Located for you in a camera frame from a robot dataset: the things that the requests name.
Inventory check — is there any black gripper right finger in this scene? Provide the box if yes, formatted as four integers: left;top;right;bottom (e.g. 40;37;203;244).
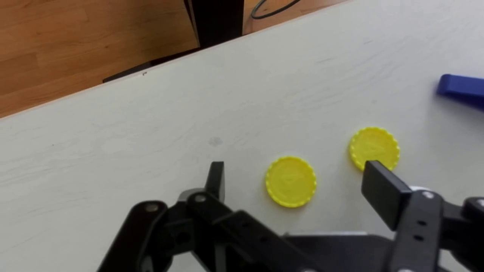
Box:
362;159;484;272

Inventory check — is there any blue connect four frame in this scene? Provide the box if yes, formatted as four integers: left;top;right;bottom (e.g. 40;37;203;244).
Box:
436;73;484;112

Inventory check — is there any yellow game disc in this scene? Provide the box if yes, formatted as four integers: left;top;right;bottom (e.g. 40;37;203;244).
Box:
348;126;403;174
265;154;320;210

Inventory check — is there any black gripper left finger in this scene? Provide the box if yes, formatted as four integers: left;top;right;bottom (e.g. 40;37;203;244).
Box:
97;160;324;272

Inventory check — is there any black floor cable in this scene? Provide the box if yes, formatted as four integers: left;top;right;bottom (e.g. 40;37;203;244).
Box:
250;0;300;21

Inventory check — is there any white table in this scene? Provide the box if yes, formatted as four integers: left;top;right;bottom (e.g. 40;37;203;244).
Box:
0;0;484;272

